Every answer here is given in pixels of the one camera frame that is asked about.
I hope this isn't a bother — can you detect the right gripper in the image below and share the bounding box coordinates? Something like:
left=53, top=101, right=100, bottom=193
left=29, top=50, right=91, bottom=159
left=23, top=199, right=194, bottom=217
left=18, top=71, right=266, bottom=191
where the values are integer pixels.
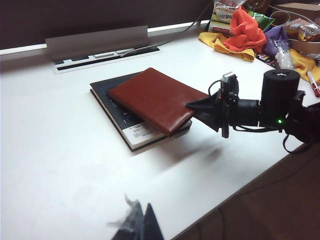
left=184, top=71, right=262, bottom=140

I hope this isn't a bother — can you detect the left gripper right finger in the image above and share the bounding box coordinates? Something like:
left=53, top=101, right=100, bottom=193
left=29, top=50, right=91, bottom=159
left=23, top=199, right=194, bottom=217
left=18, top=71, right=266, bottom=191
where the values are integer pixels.
left=141, top=202, right=165, bottom=240

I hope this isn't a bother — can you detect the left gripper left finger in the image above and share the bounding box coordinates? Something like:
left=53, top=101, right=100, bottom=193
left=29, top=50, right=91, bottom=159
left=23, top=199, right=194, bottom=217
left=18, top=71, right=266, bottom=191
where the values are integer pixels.
left=107, top=193, right=145, bottom=240

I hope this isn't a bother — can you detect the red leather-bound book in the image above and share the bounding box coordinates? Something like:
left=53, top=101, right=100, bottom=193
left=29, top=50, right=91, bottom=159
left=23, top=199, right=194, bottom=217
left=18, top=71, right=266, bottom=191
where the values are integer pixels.
left=107, top=67, right=210, bottom=138

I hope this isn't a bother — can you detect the black book with white pages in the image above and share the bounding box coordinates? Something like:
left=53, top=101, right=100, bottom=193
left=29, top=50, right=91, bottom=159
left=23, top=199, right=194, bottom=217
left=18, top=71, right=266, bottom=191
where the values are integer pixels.
left=89, top=72, right=193, bottom=152

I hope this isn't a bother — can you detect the yellow cloth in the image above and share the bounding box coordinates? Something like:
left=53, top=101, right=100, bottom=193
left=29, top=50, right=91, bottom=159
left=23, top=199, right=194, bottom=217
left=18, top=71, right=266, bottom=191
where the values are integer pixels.
left=198, top=31, right=256, bottom=62
left=289, top=48, right=318, bottom=82

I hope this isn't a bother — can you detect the black snack packet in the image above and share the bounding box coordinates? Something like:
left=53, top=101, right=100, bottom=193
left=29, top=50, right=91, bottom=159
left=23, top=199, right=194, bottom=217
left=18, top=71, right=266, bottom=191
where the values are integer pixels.
left=254, top=52, right=276, bottom=67

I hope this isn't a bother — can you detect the orange cloth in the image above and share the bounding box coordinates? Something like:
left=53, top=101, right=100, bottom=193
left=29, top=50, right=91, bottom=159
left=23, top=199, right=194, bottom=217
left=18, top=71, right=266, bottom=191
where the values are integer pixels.
left=222, top=6, right=267, bottom=53

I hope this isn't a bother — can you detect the crumpled clear plastic wrap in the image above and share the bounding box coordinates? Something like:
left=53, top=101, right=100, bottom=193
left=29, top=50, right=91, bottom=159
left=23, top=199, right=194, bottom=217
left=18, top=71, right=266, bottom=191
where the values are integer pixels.
left=273, top=39, right=295, bottom=71

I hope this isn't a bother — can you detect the printed clear snack bag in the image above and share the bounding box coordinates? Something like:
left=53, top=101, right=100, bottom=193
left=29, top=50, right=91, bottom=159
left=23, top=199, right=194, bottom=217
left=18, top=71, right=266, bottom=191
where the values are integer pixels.
left=208, top=0, right=248, bottom=35

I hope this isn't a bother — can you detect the purple cloth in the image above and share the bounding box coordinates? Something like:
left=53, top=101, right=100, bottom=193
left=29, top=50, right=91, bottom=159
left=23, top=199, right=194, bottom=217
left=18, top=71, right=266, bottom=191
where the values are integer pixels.
left=262, top=24, right=291, bottom=55

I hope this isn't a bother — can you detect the green snack bag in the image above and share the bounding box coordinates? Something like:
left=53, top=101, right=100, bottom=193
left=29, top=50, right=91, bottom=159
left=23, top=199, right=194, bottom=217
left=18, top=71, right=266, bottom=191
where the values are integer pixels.
left=246, top=9, right=276, bottom=32

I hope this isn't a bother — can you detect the red marker pen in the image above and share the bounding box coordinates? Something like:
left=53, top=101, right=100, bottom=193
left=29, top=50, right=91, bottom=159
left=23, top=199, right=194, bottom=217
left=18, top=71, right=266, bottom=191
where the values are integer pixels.
left=306, top=69, right=320, bottom=98

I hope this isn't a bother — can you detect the beige paper bowl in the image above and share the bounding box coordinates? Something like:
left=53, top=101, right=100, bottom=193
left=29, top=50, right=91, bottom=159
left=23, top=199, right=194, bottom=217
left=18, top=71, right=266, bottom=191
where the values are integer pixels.
left=287, top=37, right=320, bottom=55

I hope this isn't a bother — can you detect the orange foil snack packet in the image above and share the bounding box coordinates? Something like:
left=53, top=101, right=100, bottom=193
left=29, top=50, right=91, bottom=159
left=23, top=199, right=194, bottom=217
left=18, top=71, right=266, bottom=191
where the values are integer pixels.
left=284, top=18, right=320, bottom=42

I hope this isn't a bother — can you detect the brown cardboard box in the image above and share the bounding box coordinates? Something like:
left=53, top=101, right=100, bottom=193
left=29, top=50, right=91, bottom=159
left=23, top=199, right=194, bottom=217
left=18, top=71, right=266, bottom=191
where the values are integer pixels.
left=273, top=2, right=320, bottom=23

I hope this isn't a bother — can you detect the grey fabric desk partition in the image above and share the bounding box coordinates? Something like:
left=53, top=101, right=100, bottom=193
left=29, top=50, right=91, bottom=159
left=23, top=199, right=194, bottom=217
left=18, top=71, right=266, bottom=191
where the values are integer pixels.
left=0, top=0, right=216, bottom=51

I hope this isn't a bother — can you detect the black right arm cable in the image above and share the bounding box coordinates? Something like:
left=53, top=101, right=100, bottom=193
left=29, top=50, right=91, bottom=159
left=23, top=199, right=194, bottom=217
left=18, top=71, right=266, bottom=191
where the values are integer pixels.
left=281, top=129, right=315, bottom=155

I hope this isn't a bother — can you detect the grey power cable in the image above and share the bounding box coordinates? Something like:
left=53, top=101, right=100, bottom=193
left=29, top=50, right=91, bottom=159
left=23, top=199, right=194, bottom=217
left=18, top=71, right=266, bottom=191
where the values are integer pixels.
left=119, top=0, right=213, bottom=57

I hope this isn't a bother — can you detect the grey metal cable flap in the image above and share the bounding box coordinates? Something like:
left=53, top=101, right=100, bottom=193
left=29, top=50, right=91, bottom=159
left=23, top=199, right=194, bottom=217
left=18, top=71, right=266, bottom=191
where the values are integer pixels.
left=44, top=24, right=149, bottom=61

